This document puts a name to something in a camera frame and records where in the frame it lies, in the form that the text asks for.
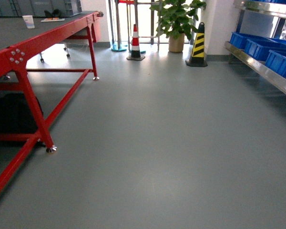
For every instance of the steel roller shelf rack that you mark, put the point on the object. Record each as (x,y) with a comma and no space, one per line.
(272,9)

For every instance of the white paper cup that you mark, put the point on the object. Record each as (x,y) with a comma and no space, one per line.
(29,22)

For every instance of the black backpack under conveyor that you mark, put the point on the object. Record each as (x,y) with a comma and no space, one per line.
(15,115)

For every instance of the blue plastic bin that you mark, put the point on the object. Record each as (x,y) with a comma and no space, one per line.
(259,49)
(239,40)
(276,61)

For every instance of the red conveyor frame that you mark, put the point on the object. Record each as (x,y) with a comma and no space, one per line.
(18,44)

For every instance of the yellow black traffic cone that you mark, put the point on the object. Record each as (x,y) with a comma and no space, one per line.
(197,56)

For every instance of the green potted plant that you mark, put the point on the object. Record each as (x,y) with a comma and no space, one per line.
(176,20)

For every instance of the red white traffic cone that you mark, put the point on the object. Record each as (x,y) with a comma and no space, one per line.
(135,54)

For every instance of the teal base barrier post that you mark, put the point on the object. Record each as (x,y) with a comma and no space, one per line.
(116,44)

